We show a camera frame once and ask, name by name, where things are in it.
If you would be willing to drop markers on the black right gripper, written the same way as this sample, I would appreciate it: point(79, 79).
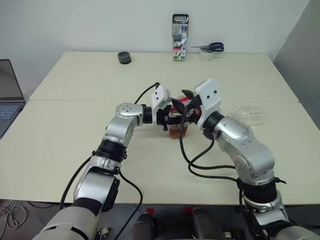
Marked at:
point(195, 105)

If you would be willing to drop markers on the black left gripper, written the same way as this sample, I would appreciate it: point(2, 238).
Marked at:
point(163, 120)

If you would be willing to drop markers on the clear plastic bottle red label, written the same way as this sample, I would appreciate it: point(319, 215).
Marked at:
point(178, 132)

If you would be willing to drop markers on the clear wine glass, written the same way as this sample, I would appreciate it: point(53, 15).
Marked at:
point(252, 116)

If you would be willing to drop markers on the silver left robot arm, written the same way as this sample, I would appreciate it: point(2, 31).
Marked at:
point(125, 125)

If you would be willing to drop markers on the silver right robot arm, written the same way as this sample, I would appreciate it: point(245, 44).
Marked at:
point(240, 140)

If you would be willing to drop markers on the white tape roll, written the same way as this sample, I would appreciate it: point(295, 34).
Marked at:
point(206, 56)

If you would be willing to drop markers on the marker pen pack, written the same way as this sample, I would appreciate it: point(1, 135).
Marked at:
point(180, 37)

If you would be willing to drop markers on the red floor tape mark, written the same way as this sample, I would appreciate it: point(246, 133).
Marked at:
point(150, 210)

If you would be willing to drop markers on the dark rounded shape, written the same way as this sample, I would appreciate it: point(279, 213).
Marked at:
point(143, 227)
point(203, 225)

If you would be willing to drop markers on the grey partition panel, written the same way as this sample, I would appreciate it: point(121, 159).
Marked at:
point(302, 62)

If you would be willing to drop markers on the grey laptop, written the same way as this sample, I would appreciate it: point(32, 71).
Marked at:
point(8, 82)

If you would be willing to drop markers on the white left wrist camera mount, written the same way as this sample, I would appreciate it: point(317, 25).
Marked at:
point(160, 97)

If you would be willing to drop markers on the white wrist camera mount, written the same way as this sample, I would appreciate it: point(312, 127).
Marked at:
point(210, 97)
point(160, 97)

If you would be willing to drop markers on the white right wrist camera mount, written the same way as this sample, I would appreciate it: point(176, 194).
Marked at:
point(210, 97)

